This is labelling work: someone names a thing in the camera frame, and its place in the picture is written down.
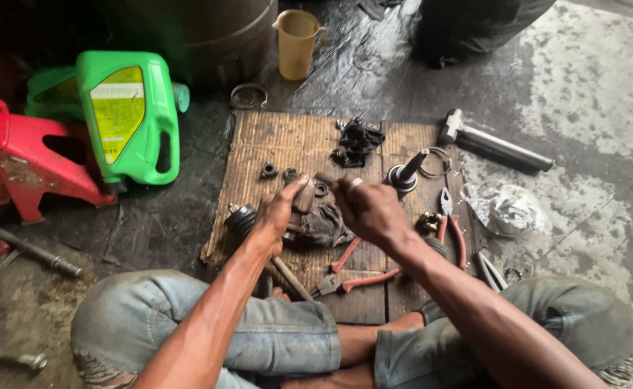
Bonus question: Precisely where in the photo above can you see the person's right hand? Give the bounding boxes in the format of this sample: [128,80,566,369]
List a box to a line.
[329,176,414,251]

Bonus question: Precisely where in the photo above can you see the person's left hand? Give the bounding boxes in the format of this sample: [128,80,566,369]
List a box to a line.
[251,172,310,257]

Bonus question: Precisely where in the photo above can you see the dark greasy rag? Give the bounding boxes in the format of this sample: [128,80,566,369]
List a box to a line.
[284,202,356,250]

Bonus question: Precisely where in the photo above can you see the steel stub shaft with flange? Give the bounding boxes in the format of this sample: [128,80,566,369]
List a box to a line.
[383,148,431,196]

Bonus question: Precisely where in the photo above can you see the brown cardboard mat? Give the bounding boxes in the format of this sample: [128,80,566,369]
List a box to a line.
[200,110,477,325]

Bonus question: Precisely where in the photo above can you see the black greasy joint part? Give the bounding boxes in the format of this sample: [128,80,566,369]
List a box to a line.
[415,211,449,258]

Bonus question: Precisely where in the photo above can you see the drive axle with black boot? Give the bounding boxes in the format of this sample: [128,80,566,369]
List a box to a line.
[223,202,315,302]

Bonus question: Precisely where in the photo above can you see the beige plastic measuring jug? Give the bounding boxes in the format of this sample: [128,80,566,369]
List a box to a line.
[271,9,329,82]

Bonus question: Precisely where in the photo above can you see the steel hammer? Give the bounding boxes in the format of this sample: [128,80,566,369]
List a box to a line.
[437,108,556,174]

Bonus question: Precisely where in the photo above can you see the crumpled clear plastic bag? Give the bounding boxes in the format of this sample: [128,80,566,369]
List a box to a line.
[460,180,553,239]

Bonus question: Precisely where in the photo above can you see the grey metal circlip pliers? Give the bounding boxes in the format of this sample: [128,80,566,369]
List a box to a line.
[472,251,509,293]

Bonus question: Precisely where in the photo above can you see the dark metal drum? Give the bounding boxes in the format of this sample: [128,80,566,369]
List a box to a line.
[94,0,280,91]

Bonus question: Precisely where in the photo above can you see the person's left leg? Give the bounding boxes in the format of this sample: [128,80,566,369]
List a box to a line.
[70,269,425,389]

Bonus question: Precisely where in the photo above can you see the person's leg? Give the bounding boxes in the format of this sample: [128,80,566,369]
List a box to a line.
[281,274,633,389]
[70,269,425,389]

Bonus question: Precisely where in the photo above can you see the green oil jug yellow label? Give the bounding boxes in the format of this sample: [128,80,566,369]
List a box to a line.
[75,50,192,193]

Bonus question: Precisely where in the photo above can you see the person's right leg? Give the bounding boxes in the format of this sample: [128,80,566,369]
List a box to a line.
[281,274,633,389]

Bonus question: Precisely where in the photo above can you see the long dark metal rod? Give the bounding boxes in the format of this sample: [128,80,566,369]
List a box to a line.
[0,215,84,280]

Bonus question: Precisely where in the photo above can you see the red plastic stool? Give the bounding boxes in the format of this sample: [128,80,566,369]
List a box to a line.
[0,89,118,225]

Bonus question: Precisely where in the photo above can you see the grey metal bar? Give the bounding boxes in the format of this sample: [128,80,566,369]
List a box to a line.
[0,341,48,374]

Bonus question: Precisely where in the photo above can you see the red-handled cutting pliers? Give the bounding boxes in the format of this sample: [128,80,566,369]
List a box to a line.
[310,236,402,299]

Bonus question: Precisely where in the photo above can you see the thin wire clamp ring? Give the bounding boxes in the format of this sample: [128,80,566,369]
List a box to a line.
[418,146,454,179]

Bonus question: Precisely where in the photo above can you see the metal band clamp ring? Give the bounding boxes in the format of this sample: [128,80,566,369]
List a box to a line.
[229,83,269,111]

